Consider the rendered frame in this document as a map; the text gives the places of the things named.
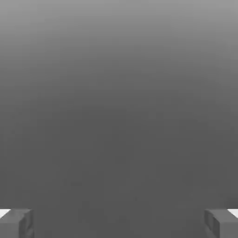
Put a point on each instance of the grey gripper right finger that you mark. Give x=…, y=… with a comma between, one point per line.
x=225, y=226

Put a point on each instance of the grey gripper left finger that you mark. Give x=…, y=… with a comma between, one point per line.
x=13, y=225

